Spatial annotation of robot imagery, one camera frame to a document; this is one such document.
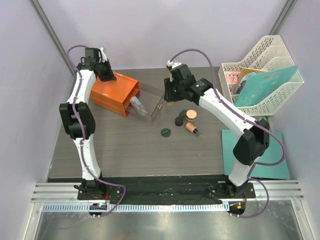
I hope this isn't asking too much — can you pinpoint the orange drawer organizer box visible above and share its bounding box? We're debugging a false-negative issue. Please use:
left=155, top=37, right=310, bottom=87
left=90, top=71, right=140, bottom=118

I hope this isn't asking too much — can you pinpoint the clear drawer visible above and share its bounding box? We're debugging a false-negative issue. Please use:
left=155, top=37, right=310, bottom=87
left=134, top=82, right=165, bottom=122
left=123, top=100, right=140, bottom=117

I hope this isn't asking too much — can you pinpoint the clear plastic tube bottle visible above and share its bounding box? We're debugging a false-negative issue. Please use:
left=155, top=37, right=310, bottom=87
left=129, top=96, right=147, bottom=117

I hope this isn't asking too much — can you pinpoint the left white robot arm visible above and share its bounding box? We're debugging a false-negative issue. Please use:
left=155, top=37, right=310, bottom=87
left=59, top=46, right=116, bottom=200

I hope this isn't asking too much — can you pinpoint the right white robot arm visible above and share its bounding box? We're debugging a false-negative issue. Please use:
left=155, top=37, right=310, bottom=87
left=164, top=61, right=270, bottom=198

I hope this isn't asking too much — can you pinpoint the green round puff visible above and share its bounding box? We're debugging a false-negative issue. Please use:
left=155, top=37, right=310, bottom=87
left=178, top=109, right=187, bottom=119

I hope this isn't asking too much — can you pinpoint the gold lid cream jar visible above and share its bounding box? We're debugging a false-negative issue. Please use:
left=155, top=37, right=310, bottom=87
left=185, top=109, right=197, bottom=122

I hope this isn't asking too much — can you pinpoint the dark green round compact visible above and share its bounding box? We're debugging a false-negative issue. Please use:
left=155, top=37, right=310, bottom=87
left=174, top=116, right=184, bottom=127

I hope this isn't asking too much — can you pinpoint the peach bottle black cap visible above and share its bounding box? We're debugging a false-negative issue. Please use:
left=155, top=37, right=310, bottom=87
left=185, top=122, right=201, bottom=136

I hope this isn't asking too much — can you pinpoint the pink booklet in holder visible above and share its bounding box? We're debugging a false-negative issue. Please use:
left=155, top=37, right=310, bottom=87
left=225, top=71, right=240, bottom=95

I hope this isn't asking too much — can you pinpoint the yellow book in holder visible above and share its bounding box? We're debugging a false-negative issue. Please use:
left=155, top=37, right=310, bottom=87
left=233, top=68, right=266, bottom=95

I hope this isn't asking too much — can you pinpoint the teal plastic folder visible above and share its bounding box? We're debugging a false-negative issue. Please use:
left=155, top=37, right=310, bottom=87
left=234, top=65, right=298, bottom=108

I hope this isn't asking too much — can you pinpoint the white mesh file holder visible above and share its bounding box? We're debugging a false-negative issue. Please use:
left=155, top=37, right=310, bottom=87
left=218, top=35, right=304, bottom=116

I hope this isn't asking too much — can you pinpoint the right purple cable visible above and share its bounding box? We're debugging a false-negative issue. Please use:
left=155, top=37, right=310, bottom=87
left=166, top=48, right=286, bottom=218

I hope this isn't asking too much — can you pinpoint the purple cable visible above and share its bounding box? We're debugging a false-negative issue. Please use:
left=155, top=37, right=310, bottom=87
left=66, top=44, right=127, bottom=217
left=166, top=48, right=286, bottom=218

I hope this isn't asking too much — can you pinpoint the green puff with strap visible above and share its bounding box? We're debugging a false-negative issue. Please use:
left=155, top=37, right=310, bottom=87
left=160, top=128, right=171, bottom=138

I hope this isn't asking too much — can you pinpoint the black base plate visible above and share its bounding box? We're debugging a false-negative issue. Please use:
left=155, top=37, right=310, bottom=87
left=76, top=174, right=256, bottom=201

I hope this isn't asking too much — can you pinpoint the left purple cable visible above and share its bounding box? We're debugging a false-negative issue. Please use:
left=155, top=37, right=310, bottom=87
left=66, top=44, right=127, bottom=217

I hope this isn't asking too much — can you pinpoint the aluminium rail frame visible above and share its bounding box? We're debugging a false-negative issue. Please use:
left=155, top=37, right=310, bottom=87
left=31, top=175, right=303, bottom=205

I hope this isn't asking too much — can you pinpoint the white slotted cable duct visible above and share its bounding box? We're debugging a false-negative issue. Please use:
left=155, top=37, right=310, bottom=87
left=42, top=201, right=230, bottom=213

